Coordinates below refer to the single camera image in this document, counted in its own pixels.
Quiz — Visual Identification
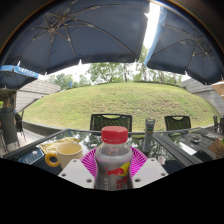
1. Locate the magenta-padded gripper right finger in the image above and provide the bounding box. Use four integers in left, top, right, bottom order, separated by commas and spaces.
129, 146, 170, 190

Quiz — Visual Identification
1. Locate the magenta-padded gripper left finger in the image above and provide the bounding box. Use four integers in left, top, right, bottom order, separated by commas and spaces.
57, 147, 101, 190

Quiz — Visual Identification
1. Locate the clear red-capped drink bottle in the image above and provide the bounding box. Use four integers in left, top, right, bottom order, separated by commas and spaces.
93, 125, 134, 191

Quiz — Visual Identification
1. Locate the yellow foil packet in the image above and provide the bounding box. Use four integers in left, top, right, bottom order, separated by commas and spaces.
39, 136, 81, 155

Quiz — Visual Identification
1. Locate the slim upright tube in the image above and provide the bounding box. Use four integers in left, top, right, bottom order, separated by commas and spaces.
142, 118, 157, 153

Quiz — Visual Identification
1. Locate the blue flat booklet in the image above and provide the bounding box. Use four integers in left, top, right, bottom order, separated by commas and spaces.
18, 147, 46, 165

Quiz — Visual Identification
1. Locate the dark woven patio chair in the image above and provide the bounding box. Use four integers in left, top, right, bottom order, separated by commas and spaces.
163, 115, 193, 132
89, 113, 134, 133

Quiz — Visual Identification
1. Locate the small round ashtray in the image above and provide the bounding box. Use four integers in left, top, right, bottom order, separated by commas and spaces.
190, 133, 203, 144

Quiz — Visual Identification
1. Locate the brown paper bag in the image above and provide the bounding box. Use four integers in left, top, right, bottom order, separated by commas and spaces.
207, 137, 224, 160

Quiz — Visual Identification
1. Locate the dark slim-legged chair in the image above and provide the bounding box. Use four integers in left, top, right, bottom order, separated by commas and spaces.
14, 110, 28, 142

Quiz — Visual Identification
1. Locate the grey high-backed chair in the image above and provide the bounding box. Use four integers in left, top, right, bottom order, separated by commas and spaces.
0, 107, 20, 152

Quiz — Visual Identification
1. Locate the person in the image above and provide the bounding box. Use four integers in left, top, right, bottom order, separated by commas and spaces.
0, 95, 17, 116

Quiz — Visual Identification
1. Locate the navy umbrella with light-blue band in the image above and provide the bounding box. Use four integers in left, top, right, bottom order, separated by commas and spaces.
0, 64, 40, 90

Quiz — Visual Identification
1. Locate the large navy patio umbrella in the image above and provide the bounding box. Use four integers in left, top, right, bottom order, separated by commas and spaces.
0, 0, 151, 76
144, 4, 224, 86

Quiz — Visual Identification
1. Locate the cream cup with yellow handle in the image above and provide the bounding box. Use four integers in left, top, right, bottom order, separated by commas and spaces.
44, 142, 84, 170

